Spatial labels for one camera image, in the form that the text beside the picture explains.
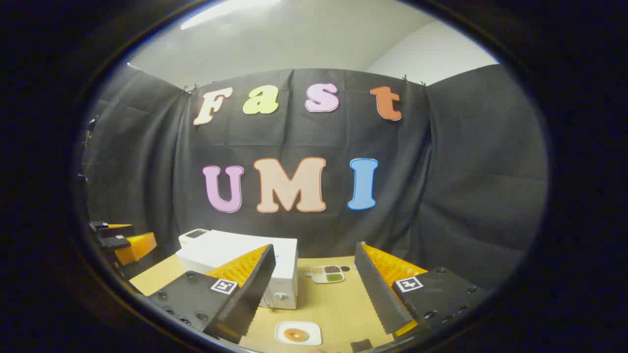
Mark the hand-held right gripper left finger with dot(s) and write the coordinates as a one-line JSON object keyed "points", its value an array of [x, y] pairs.
{"points": [[255, 284]]}

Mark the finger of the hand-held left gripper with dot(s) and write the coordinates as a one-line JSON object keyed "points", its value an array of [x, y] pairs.
{"points": [[115, 241], [105, 226]]}

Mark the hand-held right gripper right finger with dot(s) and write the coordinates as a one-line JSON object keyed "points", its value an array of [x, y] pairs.
{"points": [[375, 289]]}

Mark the white microwave oven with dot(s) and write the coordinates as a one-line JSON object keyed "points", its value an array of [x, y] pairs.
{"points": [[235, 247]]}

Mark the round brown bread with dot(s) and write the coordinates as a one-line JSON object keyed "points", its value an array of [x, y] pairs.
{"points": [[288, 335]]}

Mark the divided white food dish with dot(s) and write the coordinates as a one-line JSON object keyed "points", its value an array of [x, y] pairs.
{"points": [[319, 278]]}

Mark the white square plate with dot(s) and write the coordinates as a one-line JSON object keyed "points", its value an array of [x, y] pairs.
{"points": [[314, 327]]}

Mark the white toaster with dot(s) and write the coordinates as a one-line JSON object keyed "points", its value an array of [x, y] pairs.
{"points": [[189, 239]]}

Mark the black backdrop cloth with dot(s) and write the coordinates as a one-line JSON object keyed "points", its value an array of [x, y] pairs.
{"points": [[441, 196]]}

